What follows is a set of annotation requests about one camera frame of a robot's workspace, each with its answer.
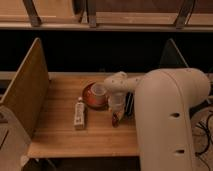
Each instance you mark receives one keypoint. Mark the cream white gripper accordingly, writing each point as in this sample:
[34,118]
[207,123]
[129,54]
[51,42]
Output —
[116,101]

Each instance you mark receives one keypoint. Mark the dark red pepper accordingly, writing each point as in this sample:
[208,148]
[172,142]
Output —
[117,117]

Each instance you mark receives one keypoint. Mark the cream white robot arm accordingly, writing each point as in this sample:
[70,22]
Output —
[162,101]

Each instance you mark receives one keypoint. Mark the blue striped object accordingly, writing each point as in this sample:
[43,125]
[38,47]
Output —
[129,104]

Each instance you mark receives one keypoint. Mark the orange red bowl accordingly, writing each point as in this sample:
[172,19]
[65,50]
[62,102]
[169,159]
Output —
[91,101]

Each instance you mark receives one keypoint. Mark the clear plastic cup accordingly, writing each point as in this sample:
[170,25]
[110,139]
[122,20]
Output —
[98,90]

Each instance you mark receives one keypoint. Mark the white tube bottle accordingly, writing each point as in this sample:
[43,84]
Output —
[79,115]

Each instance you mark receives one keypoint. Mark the left wooden side panel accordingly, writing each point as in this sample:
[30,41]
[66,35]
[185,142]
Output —
[23,99]

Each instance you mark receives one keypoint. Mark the wooden shelf rail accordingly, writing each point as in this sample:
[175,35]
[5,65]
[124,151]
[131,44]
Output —
[108,15]

